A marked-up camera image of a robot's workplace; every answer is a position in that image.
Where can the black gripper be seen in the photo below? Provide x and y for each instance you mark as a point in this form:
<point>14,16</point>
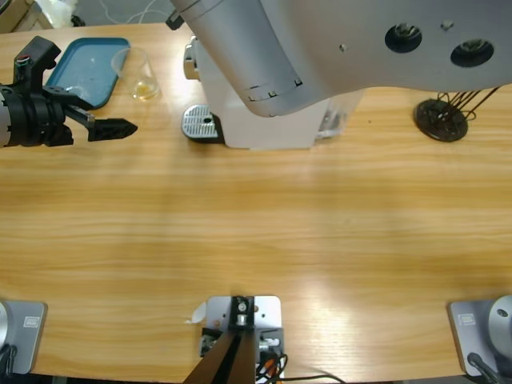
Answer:
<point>34,120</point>

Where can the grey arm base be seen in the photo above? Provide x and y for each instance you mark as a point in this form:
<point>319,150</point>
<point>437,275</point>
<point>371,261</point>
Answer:
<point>32,340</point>
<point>464,340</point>

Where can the white capsule coffee machine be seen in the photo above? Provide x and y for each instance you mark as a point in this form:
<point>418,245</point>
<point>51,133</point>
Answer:
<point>240,132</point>

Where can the clear glass cup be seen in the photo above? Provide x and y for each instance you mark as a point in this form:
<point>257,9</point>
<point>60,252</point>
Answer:
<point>140,88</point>

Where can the teal plastic tray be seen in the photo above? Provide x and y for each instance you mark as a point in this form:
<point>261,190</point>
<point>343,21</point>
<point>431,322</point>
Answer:
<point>88,60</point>

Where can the brown cardboard box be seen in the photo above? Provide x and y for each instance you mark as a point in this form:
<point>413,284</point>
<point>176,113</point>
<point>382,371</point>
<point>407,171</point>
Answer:
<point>16,16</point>

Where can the white tape tag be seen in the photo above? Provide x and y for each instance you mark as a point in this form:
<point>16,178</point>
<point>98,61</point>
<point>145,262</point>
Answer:
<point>198,314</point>

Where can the black connector box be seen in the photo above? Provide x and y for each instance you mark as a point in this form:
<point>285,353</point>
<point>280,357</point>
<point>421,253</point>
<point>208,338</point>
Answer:
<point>276,334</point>

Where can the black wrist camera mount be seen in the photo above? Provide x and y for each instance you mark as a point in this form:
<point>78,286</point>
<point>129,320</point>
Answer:
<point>38,50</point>

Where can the black post bracket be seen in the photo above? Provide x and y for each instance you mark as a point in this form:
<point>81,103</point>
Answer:
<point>236,320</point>

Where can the white metal mount plate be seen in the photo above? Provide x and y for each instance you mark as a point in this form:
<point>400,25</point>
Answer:
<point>268,316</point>

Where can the dark brown post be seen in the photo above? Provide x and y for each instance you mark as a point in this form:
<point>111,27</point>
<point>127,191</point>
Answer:
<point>224,360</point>

